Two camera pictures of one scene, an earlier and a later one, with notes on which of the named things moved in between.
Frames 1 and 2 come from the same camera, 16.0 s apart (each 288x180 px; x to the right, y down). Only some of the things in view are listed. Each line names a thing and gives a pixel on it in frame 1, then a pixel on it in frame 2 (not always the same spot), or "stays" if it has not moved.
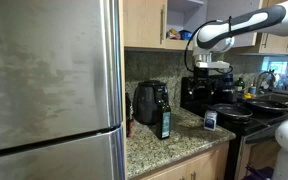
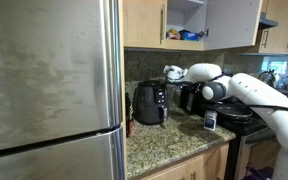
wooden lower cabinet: [212, 166] stays
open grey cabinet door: [217, 10] stays
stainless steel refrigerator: [53, 90] stays
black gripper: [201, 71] to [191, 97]
